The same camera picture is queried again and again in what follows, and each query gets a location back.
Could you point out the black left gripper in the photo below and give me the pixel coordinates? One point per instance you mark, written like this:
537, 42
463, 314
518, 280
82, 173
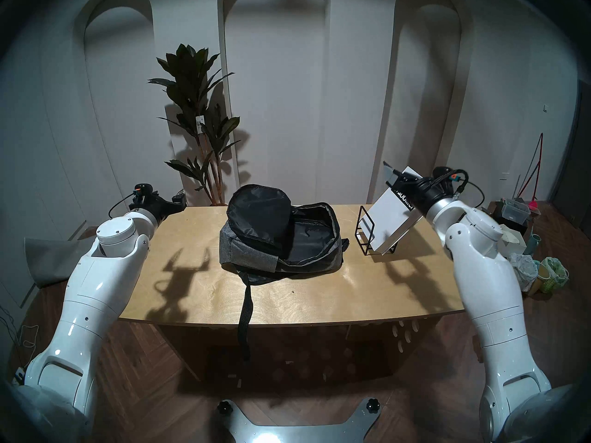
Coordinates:
164, 207

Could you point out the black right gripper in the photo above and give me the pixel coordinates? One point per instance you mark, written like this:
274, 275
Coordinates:
427, 195

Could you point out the white book red black title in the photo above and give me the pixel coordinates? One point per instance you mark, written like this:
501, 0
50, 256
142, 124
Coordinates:
388, 220

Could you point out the grey and black backpack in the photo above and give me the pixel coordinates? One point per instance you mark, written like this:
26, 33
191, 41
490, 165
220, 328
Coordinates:
249, 253

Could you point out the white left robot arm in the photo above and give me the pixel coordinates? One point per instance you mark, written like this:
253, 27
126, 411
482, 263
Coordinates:
92, 285

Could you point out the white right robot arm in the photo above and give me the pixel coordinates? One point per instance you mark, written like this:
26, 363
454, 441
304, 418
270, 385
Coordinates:
489, 280

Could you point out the white trash bag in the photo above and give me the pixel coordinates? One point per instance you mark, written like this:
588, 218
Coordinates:
521, 271

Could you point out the clear plastic container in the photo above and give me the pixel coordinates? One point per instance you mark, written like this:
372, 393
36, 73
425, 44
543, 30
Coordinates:
515, 211

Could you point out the white tissue box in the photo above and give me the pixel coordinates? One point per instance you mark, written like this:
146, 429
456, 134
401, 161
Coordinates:
510, 241

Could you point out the tall dark green potted plant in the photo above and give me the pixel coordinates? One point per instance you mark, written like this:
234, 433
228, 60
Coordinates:
189, 68

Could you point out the red broom stick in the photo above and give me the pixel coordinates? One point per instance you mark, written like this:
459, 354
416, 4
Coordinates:
538, 170

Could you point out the teal cup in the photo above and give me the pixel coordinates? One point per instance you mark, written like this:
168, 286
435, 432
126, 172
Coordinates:
533, 243

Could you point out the beige round bin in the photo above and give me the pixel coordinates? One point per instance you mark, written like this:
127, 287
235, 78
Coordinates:
538, 280

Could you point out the dark door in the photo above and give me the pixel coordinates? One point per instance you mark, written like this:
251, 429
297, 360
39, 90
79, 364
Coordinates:
575, 160

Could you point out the black round knob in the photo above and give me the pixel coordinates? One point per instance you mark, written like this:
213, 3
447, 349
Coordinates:
372, 405
224, 406

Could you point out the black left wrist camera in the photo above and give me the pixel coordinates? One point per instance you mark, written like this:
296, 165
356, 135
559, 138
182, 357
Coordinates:
144, 189

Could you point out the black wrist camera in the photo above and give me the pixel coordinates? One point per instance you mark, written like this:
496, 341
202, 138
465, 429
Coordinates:
144, 189
445, 173

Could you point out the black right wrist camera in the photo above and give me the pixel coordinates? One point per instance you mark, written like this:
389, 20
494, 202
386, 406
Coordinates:
445, 173

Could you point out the grey metal base plate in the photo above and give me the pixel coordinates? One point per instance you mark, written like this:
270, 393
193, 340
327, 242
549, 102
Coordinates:
277, 435

